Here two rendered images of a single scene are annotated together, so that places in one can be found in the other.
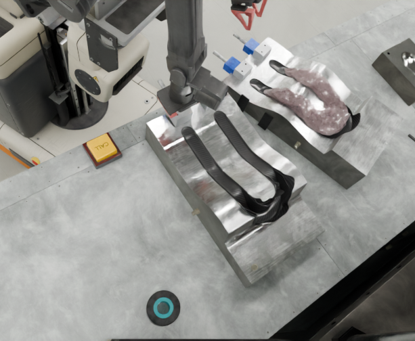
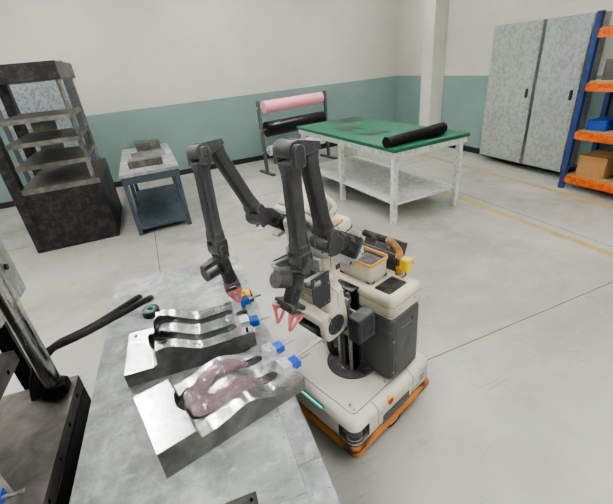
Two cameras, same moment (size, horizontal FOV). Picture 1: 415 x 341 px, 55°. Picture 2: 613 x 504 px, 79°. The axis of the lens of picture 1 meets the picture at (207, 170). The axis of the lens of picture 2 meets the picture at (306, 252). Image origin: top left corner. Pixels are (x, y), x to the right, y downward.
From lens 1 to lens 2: 181 cm
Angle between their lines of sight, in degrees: 80
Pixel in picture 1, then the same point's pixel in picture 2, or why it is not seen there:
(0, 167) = not seen: hidden behind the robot
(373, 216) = (108, 434)
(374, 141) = (154, 414)
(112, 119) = (334, 380)
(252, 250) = (144, 336)
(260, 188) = (168, 327)
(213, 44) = not seen: outside the picture
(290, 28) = not seen: outside the picture
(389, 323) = (41, 423)
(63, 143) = (317, 353)
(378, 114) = (175, 428)
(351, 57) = (277, 481)
